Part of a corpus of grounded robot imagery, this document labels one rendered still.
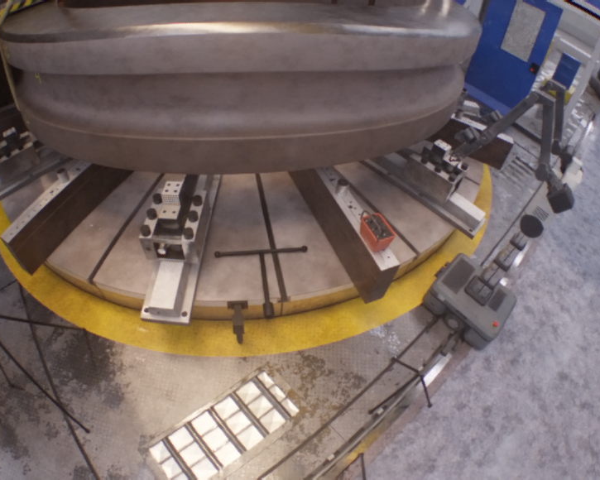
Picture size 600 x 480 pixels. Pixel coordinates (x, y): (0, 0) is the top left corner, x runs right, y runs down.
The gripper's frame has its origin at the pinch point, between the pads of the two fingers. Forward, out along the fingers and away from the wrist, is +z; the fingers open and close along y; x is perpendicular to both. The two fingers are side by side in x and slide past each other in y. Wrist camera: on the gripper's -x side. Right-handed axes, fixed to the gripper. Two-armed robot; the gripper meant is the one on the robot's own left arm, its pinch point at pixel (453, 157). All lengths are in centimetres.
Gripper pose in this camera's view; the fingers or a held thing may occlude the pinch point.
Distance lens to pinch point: 210.5
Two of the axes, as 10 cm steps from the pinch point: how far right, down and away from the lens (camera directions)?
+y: -7.2, 4.8, -5.0
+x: 5.4, 8.4, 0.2
